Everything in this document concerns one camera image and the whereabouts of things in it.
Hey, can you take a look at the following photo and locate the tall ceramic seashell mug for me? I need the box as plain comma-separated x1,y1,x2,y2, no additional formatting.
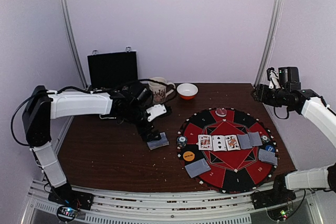
149,77,176,104

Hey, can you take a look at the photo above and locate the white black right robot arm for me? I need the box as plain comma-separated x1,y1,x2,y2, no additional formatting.
251,67,335,204

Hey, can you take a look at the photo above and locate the blue small blind button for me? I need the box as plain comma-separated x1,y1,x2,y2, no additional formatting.
265,145,276,153

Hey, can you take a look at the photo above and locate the dealt blue cards pile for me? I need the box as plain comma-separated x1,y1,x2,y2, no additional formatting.
185,159,211,178
258,149,278,166

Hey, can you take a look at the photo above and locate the right aluminium frame post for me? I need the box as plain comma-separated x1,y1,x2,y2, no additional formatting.
254,0,284,87

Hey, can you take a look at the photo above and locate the orange white small bowl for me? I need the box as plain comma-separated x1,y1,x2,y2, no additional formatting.
176,83,198,100

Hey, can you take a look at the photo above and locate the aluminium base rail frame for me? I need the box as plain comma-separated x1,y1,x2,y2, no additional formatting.
20,179,323,224

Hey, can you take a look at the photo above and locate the green white chip stack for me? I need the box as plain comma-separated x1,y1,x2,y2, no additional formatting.
176,135,187,148
260,135,270,143

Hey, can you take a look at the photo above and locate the king of diamonds card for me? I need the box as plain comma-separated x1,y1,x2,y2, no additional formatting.
198,134,213,151

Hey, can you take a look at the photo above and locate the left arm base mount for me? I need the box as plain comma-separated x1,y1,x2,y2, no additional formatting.
48,191,94,222

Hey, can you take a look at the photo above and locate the black poker chip case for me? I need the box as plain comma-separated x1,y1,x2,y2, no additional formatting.
87,51,138,89

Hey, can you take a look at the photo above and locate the left aluminium frame post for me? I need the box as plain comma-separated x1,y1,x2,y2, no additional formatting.
60,0,88,88

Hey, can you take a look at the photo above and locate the queen of spades card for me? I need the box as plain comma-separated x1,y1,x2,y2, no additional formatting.
224,135,240,151

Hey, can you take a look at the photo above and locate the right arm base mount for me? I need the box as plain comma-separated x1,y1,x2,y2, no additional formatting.
251,190,296,222

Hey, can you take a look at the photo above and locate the three of spades card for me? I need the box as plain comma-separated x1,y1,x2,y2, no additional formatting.
212,135,227,152

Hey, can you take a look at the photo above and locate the clear red dealer button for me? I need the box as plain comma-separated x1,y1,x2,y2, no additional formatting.
215,107,227,117

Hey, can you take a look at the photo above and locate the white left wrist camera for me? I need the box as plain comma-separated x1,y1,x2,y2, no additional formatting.
146,104,167,122

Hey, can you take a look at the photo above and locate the orange big blind button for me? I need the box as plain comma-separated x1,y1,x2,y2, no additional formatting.
183,151,195,162

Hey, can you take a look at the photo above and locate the round red black poker mat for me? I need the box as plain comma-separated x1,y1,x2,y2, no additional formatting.
177,108,278,194

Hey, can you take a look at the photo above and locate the face down blue card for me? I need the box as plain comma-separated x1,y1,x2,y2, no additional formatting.
248,132,262,146
237,134,252,150

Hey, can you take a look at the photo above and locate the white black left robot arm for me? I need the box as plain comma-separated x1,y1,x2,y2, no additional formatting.
17,79,172,205

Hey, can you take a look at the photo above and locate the aluminium frame post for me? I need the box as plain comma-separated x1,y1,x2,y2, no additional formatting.
60,0,88,88
254,0,284,87

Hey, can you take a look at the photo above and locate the blue playing card deck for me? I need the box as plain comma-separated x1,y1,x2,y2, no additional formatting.
147,132,170,150

